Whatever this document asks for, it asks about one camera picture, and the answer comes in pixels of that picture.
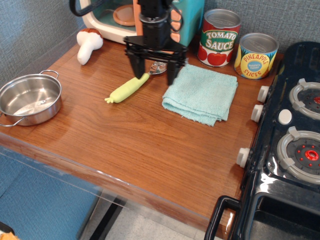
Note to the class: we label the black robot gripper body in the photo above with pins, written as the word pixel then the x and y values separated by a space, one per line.
pixel 156 43

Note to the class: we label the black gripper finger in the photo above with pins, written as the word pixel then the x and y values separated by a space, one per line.
pixel 138 65
pixel 173 68

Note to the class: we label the spoon with yellow-green handle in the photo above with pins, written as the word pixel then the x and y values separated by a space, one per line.
pixel 131 86

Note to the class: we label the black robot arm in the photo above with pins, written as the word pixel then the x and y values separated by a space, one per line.
pixel 155 8

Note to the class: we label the light blue folded cloth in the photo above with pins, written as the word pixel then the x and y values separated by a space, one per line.
pixel 201 95

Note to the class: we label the toy microwave teal and cream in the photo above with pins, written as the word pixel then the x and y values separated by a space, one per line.
pixel 116 19

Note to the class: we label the white plush mushroom toy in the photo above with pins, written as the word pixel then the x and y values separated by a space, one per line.
pixel 89 40

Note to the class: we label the tomato sauce can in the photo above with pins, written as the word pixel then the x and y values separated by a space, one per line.
pixel 220 31

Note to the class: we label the pineapple slices can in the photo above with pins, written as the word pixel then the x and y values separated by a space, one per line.
pixel 255 55

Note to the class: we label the stainless steel pot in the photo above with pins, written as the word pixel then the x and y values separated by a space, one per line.
pixel 31 99

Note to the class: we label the black toy stove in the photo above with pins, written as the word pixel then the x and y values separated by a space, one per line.
pixel 280 188

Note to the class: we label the orange plush toy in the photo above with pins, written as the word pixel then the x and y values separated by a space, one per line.
pixel 8 236

